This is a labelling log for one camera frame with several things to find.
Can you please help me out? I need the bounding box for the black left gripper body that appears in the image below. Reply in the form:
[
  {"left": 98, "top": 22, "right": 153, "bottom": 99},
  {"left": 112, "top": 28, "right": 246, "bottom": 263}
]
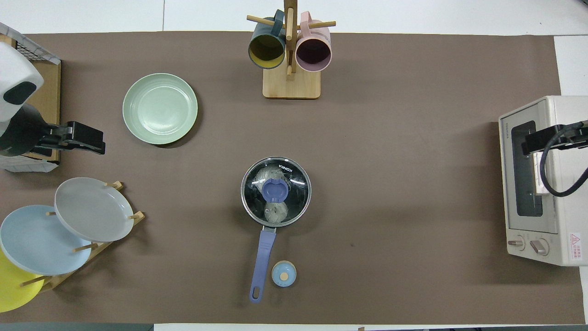
[{"left": 0, "top": 105, "right": 70, "bottom": 158}]

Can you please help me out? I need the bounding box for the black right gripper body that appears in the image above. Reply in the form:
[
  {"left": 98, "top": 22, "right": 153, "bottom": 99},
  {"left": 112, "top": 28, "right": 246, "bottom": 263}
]
[{"left": 558, "top": 120, "right": 588, "bottom": 150}]

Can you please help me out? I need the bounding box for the glass lid purple knob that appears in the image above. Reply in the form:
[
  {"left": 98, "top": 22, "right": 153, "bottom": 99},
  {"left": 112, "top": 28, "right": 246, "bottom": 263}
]
[{"left": 241, "top": 156, "right": 312, "bottom": 228}]

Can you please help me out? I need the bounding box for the white vermicelli bundle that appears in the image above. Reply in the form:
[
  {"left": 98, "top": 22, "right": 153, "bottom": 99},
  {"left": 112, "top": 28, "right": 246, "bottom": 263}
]
[{"left": 254, "top": 166, "right": 294, "bottom": 226}]

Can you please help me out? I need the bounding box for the grey plate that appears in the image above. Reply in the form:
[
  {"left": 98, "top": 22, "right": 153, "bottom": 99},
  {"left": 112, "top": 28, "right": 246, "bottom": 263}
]
[{"left": 54, "top": 177, "right": 135, "bottom": 243}]

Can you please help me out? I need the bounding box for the light green plate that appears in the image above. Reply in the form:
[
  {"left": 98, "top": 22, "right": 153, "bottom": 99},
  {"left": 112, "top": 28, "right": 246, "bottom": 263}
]
[{"left": 122, "top": 73, "right": 198, "bottom": 145}]

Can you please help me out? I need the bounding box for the wooden plate rack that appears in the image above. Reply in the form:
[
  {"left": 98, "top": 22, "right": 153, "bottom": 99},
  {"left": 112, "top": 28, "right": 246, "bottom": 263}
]
[{"left": 21, "top": 181, "right": 146, "bottom": 293}]

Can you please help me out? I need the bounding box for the light blue plate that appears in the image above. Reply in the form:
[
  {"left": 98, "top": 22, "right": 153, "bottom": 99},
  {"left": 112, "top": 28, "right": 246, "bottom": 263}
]
[{"left": 0, "top": 205, "right": 92, "bottom": 276}]

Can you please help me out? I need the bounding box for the yellow plate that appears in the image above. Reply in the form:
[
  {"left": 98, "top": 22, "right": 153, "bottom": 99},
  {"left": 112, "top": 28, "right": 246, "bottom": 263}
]
[{"left": 0, "top": 248, "right": 45, "bottom": 313}]

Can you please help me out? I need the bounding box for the brown flat board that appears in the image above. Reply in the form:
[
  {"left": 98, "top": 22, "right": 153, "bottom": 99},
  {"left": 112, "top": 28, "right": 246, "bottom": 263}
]
[{"left": 18, "top": 60, "right": 62, "bottom": 164}]

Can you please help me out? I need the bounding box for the beige toaster oven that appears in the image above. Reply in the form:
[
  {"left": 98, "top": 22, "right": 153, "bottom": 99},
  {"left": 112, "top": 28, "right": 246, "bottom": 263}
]
[{"left": 498, "top": 95, "right": 588, "bottom": 267}]

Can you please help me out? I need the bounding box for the brown table mat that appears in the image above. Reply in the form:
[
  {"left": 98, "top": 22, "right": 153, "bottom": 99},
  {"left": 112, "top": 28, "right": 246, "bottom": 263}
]
[{"left": 0, "top": 31, "right": 585, "bottom": 325}]

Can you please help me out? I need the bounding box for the dark teal mug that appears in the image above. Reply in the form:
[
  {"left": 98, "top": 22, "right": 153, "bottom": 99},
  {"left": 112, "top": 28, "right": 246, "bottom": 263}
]
[{"left": 248, "top": 10, "right": 287, "bottom": 70}]

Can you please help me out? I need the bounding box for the wooden mug tree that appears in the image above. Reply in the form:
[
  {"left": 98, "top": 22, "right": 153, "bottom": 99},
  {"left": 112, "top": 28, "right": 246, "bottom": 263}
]
[{"left": 247, "top": 0, "right": 336, "bottom": 100}]

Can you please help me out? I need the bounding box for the small blue jar cork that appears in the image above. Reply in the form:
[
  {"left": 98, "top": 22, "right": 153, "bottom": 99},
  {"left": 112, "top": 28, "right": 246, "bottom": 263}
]
[{"left": 271, "top": 260, "right": 297, "bottom": 288}]

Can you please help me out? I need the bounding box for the pink mug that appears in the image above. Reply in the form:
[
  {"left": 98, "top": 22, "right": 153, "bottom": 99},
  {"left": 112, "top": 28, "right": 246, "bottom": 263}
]
[{"left": 295, "top": 11, "right": 332, "bottom": 73}]

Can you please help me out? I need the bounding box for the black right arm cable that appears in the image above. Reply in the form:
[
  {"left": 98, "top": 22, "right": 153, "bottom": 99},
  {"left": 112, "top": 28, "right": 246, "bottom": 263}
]
[{"left": 539, "top": 120, "right": 588, "bottom": 198}]

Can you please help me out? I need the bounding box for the black pot purple handle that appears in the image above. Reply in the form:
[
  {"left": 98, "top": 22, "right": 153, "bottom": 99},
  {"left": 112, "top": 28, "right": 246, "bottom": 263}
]
[{"left": 241, "top": 156, "right": 312, "bottom": 304}]

